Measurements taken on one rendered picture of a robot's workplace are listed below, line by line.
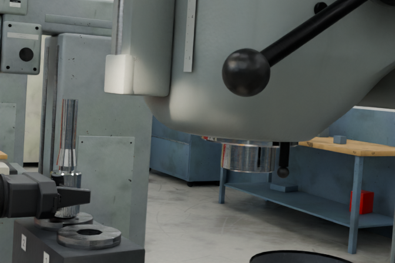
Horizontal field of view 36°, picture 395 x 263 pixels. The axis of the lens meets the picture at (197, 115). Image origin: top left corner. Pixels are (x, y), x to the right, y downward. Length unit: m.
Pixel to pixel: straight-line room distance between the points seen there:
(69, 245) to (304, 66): 0.50
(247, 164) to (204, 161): 7.41
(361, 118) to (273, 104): 5.90
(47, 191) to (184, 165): 7.04
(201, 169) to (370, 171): 2.52
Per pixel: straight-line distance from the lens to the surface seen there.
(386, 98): 0.56
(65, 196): 0.93
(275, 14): 0.43
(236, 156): 0.51
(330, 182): 6.67
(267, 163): 0.52
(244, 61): 0.36
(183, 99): 0.45
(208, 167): 7.97
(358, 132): 6.36
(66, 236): 0.86
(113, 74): 0.47
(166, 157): 8.37
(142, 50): 0.46
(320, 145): 5.56
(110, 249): 0.85
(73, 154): 0.95
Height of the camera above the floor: 1.35
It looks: 3 degrees down
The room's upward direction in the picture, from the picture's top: 4 degrees clockwise
